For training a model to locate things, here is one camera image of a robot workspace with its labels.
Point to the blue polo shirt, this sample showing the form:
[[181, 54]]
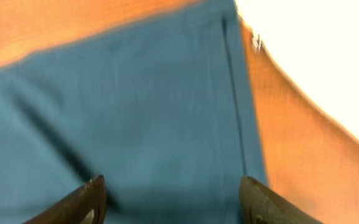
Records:
[[162, 109]]

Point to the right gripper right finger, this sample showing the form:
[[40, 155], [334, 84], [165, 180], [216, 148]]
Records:
[[261, 205]]

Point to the white shirt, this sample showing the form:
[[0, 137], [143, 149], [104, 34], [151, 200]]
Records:
[[316, 44]]

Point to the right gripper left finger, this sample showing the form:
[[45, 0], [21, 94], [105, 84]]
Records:
[[86, 204]]

